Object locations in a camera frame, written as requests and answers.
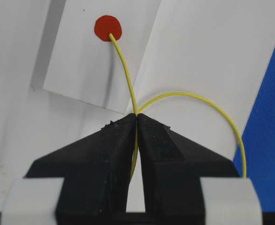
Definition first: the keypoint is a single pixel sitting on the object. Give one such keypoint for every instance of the small white paper card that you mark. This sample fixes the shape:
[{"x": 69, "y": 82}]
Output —
[{"x": 84, "y": 67}]

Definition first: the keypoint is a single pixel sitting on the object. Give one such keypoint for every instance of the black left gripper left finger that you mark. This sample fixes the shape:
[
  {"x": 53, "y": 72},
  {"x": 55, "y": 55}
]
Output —
[{"x": 83, "y": 183}]

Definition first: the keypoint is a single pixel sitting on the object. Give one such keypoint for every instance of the blue table mat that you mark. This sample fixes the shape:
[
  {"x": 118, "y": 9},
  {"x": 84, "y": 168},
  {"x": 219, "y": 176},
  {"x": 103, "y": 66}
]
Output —
[{"x": 259, "y": 140}]

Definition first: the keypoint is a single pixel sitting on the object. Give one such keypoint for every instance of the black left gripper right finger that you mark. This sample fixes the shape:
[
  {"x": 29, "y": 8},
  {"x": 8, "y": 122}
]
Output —
[{"x": 186, "y": 183}]

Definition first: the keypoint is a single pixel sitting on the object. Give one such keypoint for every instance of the large white paper sheet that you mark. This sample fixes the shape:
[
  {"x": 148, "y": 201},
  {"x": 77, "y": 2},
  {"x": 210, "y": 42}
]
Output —
[{"x": 219, "y": 49}]

